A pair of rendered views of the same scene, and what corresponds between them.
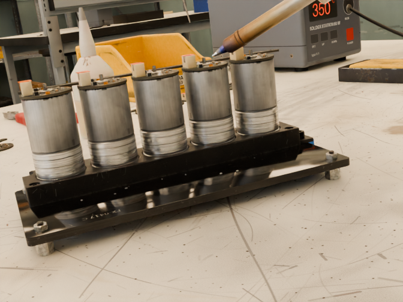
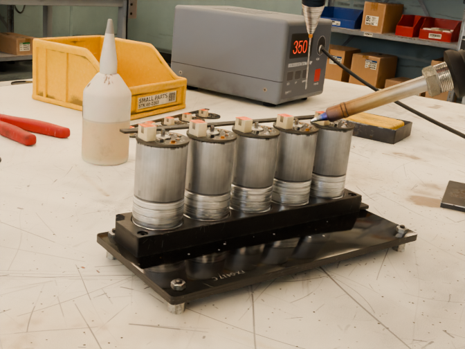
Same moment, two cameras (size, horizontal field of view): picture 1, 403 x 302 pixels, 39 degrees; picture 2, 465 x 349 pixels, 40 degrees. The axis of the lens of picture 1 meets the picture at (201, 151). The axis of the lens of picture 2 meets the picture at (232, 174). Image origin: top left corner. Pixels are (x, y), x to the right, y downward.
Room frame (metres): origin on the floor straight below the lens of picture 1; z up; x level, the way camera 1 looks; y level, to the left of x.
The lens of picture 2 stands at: (-0.01, 0.13, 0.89)
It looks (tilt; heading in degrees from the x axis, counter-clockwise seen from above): 17 degrees down; 341
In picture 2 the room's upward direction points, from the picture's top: 6 degrees clockwise
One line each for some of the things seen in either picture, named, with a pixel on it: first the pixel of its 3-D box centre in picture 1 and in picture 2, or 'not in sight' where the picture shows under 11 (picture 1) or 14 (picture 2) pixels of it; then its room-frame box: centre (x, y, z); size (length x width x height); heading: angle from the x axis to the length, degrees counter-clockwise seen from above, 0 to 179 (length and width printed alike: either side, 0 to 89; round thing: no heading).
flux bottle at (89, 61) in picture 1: (91, 72); (107, 91); (0.44, 0.08, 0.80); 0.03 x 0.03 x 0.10
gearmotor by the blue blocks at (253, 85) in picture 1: (255, 100); (326, 164); (0.31, -0.03, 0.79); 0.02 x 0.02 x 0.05
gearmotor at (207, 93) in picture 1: (209, 109); (290, 169); (0.30, -0.01, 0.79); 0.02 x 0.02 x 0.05
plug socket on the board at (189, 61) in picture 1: (190, 61); (286, 121); (0.30, 0.00, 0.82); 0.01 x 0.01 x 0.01; 20
